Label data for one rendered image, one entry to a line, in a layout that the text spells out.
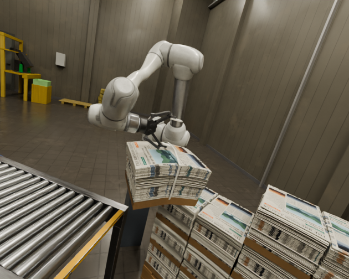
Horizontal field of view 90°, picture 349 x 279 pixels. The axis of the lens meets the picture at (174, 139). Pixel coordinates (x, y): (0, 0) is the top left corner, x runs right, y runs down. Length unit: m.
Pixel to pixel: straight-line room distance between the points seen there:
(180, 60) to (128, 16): 8.62
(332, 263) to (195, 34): 8.33
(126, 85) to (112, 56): 8.69
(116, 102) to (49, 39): 9.08
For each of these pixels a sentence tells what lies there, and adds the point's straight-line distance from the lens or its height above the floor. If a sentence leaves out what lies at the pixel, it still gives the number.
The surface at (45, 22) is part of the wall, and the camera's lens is 9.78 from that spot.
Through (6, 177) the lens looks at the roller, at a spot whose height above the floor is 0.79.
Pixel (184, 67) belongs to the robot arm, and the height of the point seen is 1.64.
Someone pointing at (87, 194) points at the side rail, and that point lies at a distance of 1.21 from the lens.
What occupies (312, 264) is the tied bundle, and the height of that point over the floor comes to 0.93.
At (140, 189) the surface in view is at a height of 1.05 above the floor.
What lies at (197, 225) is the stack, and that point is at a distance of 1.22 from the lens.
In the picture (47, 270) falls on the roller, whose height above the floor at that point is 0.80.
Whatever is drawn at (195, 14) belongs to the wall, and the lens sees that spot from 8.85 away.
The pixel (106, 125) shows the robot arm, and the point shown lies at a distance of 0.78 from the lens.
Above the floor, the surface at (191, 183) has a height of 1.09.
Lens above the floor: 1.49
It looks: 14 degrees down
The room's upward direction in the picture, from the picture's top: 14 degrees clockwise
